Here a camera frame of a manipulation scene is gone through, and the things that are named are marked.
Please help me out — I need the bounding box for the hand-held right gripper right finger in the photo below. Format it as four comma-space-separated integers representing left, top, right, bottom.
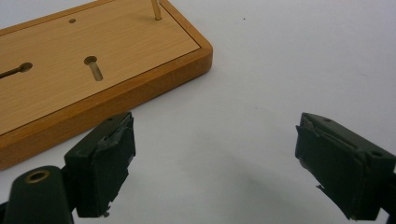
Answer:
294, 112, 396, 221

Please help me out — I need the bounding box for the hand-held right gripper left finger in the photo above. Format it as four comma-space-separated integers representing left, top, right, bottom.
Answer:
64, 111, 137, 218

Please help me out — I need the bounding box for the wooden peg board base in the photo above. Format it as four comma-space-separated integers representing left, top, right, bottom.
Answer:
0, 0, 215, 172

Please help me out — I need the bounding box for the wooden peg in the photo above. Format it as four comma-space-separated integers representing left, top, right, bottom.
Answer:
150, 0, 163, 21

